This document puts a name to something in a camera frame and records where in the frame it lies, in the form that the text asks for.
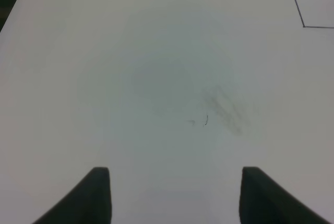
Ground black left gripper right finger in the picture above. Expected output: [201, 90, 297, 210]
[238, 167, 329, 224]

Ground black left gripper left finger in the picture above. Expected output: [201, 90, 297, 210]
[34, 167, 112, 224]

